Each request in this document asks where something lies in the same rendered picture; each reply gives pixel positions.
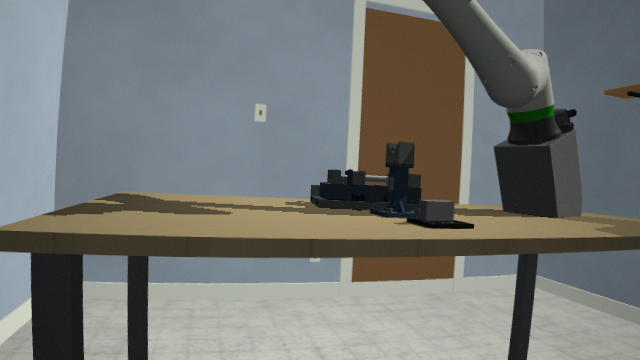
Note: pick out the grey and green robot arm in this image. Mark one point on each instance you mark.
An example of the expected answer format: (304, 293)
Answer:
(509, 77)

